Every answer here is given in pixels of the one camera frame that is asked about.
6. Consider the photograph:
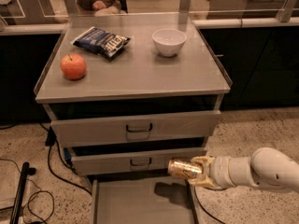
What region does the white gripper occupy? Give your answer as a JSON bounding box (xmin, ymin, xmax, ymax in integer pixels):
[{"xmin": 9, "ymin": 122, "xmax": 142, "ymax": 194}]
[{"xmin": 188, "ymin": 156, "xmax": 233, "ymax": 189}]

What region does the orange soda can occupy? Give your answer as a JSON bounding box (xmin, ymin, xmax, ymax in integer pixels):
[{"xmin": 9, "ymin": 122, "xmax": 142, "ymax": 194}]
[{"xmin": 167, "ymin": 159, "xmax": 203, "ymax": 179}]

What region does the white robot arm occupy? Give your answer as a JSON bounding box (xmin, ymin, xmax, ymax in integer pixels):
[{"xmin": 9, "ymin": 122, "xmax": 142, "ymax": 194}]
[{"xmin": 188, "ymin": 147, "xmax": 299, "ymax": 192}]

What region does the top grey drawer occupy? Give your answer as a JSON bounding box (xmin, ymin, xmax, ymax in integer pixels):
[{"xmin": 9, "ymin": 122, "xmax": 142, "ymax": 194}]
[{"xmin": 51, "ymin": 110, "xmax": 221, "ymax": 147}]

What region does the grey drawer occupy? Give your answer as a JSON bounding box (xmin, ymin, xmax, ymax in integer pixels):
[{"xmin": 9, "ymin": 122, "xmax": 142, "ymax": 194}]
[
  {"xmin": 72, "ymin": 147, "xmax": 206, "ymax": 175},
  {"xmin": 51, "ymin": 110, "xmax": 221, "ymax": 147},
  {"xmin": 90, "ymin": 172, "xmax": 200, "ymax": 224}
]

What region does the middle grey drawer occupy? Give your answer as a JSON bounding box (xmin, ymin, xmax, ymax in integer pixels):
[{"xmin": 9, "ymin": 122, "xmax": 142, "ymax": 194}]
[{"xmin": 72, "ymin": 147, "xmax": 206, "ymax": 175}]

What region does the bottom grey drawer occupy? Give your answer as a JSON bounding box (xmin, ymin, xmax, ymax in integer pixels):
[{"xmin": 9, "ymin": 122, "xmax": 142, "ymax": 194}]
[{"xmin": 90, "ymin": 172, "xmax": 200, "ymax": 224}]

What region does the grey drawer cabinet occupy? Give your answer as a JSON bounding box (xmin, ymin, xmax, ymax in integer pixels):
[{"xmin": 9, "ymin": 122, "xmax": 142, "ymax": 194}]
[{"xmin": 34, "ymin": 12, "xmax": 234, "ymax": 224}]

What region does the white bowl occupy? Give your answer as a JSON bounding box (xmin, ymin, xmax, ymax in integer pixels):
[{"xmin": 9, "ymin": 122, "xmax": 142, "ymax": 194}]
[{"xmin": 152, "ymin": 29, "xmax": 187, "ymax": 57}]

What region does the blue chip bag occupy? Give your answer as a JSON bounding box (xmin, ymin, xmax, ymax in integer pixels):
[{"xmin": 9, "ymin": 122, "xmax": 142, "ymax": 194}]
[{"xmin": 71, "ymin": 27, "xmax": 130, "ymax": 60}]

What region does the red apple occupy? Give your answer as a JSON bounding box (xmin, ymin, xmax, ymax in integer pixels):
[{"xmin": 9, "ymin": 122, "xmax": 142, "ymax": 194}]
[{"xmin": 60, "ymin": 53, "xmax": 87, "ymax": 80}]

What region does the black pole on floor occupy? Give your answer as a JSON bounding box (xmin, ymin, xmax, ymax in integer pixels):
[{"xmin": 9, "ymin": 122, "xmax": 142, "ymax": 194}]
[{"xmin": 9, "ymin": 162, "xmax": 30, "ymax": 224}]

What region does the black floor cable right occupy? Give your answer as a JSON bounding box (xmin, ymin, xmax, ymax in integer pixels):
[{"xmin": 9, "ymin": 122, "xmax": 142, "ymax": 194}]
[{"xmin": 194, "ymin": 186, "xmax": 228, "ymax": 224}]

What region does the black floor cable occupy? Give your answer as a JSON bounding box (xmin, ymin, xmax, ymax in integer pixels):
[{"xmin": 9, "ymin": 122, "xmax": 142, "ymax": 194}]
[
  {"xmin": 38, "ymin": 122, "xmax": 93, "ymax": 196},
  {"xmin": 194, "ymin": 186, "xmax": 228, "ymax": 224}
]

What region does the black floor cable left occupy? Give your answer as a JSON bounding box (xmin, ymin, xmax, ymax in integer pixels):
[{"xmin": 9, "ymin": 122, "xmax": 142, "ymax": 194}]
[{"xmin": 38, "ymin": 122, "xmax": 93, "ymax": 196}]

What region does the thin black looped cable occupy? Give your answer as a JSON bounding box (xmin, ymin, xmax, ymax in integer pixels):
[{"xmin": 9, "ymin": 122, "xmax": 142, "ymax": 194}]
[{"xmin": 0, "ymin": 158, "xmax": 56, "ymax": 224}]

